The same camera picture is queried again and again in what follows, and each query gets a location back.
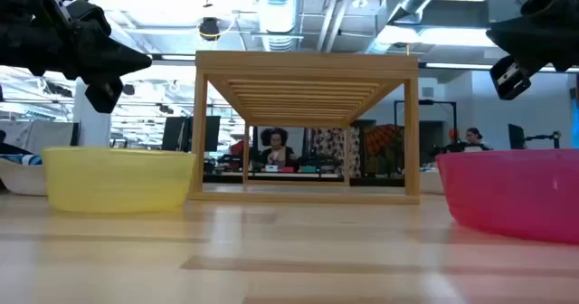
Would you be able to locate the floral patterned cloth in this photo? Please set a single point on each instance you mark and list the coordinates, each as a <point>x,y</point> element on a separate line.
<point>332,148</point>

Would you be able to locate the black stand frame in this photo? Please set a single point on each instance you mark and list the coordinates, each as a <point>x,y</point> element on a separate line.
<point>425,102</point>

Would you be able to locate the yellow plastic bowl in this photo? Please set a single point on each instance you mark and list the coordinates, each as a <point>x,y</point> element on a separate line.
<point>117,182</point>

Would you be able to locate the pink plastic bowl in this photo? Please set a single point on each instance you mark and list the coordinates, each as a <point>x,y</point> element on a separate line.
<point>511,191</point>

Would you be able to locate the white column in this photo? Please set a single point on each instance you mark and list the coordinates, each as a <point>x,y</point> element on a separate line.
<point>92,123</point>

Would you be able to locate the wooden slatted shelf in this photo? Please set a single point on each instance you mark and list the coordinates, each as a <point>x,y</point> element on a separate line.
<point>307,64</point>

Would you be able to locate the orange patterned cloth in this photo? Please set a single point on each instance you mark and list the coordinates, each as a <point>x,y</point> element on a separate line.
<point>384,145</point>

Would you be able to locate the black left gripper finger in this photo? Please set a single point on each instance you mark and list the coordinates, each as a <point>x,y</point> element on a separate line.
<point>105,95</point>
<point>113,57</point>

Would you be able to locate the black overhead camera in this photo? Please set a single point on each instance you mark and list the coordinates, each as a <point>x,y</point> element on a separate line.
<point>209,29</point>

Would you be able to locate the blue patterned paper bowl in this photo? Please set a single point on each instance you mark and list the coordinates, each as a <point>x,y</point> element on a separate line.
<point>22,175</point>

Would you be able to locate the person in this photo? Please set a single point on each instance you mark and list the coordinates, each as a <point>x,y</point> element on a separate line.
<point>474,140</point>
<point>277,152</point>

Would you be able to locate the black computer monitor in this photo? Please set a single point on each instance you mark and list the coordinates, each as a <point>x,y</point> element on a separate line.
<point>516,136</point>
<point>210,133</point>
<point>174,133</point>

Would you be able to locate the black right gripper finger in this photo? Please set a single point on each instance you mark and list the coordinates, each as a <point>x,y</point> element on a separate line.
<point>510,80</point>
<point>543,41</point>

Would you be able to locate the silver ceiling duct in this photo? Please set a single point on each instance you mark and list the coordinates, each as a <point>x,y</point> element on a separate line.
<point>277,14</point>
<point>411,1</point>

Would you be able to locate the ceiling light panel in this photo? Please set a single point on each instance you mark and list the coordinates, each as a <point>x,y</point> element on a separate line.
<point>443,36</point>

